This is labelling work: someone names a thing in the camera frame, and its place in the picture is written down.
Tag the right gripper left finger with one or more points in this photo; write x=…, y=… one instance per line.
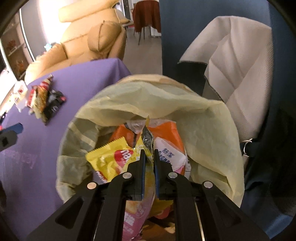
x=141, y=174

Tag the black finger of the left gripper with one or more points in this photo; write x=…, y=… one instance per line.
x=9, y=136

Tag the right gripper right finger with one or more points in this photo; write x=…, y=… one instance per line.
x=157, y=171

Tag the pink kleenex tissue pack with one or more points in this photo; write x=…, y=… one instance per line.
x=170, y=153

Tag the orange snack bag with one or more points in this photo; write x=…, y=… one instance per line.
x=135, y=129

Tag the yellow nabati wafer bag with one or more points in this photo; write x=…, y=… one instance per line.
x=113, y=158

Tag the yellow pink chips bag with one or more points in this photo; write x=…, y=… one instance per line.
x=137, y=212

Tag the green trash bag bin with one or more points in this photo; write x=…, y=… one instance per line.
x=202, y=128

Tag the gold floral crumpled wrapper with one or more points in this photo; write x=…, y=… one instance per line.
x=38, y=98

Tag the white yellow clear package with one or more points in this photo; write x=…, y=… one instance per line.
x=20, y=95

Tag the purple tablecloth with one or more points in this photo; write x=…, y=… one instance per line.
x=28, y=169

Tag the black crumpled wrapper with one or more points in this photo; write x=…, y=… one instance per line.
x=54, y=102

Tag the white display shelf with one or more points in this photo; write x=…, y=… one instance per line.
x=15, y=48

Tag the grey cloth on chair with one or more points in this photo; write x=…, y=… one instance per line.
x=238, y=54

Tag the tan leather armchair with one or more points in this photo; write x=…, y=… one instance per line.
x=95, y=32

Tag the chair with brown cloth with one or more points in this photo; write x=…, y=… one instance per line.
x=146, y=14

